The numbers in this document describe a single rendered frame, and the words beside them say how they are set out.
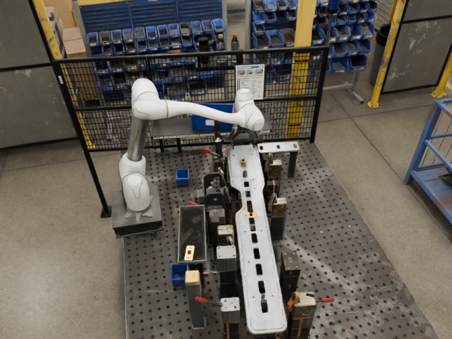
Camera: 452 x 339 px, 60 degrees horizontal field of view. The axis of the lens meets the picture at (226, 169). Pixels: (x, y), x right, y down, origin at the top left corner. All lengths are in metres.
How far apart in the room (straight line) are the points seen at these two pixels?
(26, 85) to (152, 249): 2.35
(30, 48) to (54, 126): 0.88
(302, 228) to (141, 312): 1.14
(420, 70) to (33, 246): 4.67
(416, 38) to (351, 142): 1.40
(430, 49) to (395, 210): 2.19
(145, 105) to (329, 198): 1.48
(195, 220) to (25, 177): 2.80
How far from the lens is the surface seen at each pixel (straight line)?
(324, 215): 2.79
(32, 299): 3.54
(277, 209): 2.38
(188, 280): 1.89
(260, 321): 1.96
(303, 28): 2.87
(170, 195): 2.90
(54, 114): 4.49
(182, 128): 2.95
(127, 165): 2.61
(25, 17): 4.03
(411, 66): 5.34
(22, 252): 3.87
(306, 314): 2.03
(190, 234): 2.05
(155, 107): 2.17
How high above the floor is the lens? 2.75
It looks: 42 degrees down
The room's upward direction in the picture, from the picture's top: 2 degrees counter-clockwise
